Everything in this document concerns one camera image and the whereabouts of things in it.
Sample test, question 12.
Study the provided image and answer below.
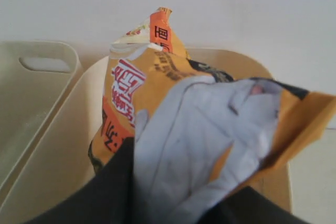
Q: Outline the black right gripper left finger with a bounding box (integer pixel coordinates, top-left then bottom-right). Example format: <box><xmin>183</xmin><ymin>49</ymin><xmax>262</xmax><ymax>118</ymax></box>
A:
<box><xmin>27</xmin><ymin>137</ymin><xmax>134</xmax><ymax>223</ymax></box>

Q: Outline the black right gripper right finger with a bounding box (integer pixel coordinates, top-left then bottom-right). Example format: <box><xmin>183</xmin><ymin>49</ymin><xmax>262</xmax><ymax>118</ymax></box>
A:
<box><xmin>202</xmin><ymin>186</ymin><xmax>307</xmax><ymax>224</ymax></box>

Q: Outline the orange snack bag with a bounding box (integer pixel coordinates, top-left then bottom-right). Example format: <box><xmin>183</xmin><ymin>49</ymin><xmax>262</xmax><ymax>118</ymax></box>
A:
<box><xmin>89</xmin><ymin>7</ymin><xmax>335</xmax><ymax>223</ymax></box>

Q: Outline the cream bin with circle mark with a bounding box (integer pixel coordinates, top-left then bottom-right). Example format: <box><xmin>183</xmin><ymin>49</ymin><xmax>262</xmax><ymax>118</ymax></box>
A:
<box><xmin>1</xmin><ymin>48</ymin><xmax>291</xmax><ymax>223</ymax></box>

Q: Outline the cream bin with square mark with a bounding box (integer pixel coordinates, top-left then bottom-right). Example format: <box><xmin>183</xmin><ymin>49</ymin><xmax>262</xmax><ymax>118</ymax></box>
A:
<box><xmin>1</xmin><ymin>41</ymin><xmax>81</xmax><ymax>187</ymax></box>

